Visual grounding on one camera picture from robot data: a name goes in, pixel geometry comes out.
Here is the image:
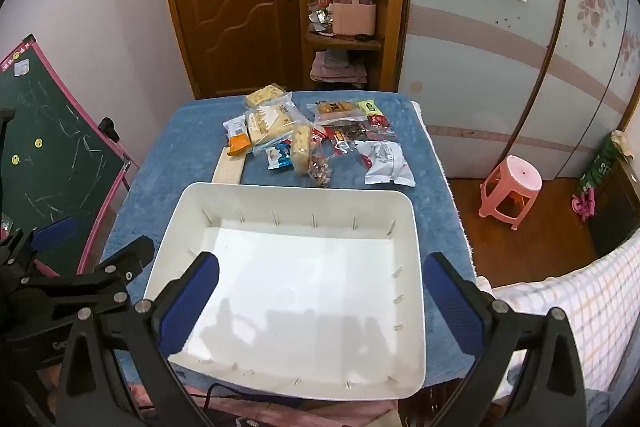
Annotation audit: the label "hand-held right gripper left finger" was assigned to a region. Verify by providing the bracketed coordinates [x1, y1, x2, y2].
[54, 251, 221, 427]

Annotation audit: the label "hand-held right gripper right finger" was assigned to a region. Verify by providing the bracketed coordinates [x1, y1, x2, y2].
[424, 252, 588, 427]

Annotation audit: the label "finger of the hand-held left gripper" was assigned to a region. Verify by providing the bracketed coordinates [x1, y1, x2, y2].
[0, 216, 78, 280]
[20, 236, 157, 338]

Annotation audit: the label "white plastic bin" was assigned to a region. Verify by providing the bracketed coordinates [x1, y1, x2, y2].
[143, 182, 427, 403]

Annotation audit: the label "large white snack packet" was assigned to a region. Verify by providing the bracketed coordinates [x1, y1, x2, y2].
[355, 141, 417, 186]

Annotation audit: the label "orange and white snack packet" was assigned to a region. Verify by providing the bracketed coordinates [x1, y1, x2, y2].
[222, 116, 252, 156]

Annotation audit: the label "blue and white snack packet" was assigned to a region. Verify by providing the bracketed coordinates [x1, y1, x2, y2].
[265, 142, 295, 170]

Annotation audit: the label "clear packet of mixed nuts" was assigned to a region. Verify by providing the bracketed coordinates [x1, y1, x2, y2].
[306, 142, 333, 188]

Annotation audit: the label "clear packet of long bread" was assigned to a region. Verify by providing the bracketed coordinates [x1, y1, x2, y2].
[290, 122, 313, 178]

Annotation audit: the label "clear packet of round cookies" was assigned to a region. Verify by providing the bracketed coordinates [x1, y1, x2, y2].
[314, 101, 366, 125]

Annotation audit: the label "pink plastic stool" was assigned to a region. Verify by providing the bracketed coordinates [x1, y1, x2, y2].
[477, 155, 543, 230]

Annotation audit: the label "checkered blanket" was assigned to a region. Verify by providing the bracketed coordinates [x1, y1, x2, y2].
[477, 239, 640, 427]

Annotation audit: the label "pale wooden board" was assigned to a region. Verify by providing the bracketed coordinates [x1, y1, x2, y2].
[211, 146, 247, 186]

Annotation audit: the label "pink toy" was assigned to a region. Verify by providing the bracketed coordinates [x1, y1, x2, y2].
[570, 189, 598, 223]

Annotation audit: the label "dark wooden cabinet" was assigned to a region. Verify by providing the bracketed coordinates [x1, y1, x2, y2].
[585, 154, 640, 258]

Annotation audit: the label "clear packet of pale pastries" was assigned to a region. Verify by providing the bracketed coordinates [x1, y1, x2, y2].
[244, 94, 297, 146]

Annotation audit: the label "dark red snack packet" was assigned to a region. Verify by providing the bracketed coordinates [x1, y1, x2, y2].
[367, 116, 396, 140]

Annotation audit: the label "small red snack packet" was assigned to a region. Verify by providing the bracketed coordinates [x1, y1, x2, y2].
[330, 127, 361, 148]

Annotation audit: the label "green bag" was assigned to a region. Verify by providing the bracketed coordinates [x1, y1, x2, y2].
[577, 132, 626, 192]

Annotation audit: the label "clear packet of yellow crackers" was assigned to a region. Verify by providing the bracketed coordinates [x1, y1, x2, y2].
[244, 83, 288, 108]

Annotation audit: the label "pale blue sliding wardrobe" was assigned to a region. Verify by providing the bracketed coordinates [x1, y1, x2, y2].
[397, 0, 640, 182]

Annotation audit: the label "folded pink cloths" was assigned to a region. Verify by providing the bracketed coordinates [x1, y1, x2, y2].
[310, 49, 368, 88]

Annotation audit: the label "brown wooden door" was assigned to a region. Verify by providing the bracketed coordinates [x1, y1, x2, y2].
[157, 0, 306, 100]

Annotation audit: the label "foil wrapped sweets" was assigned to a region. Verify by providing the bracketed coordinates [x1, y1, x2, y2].
[306, 0, 335, 35]

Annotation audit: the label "green chalkboard with pink frame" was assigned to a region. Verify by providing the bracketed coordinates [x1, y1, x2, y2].
[0, 34, 141, 278]

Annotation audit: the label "black cable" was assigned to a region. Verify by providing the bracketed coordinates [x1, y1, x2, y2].
[202, 382, 236, 413]

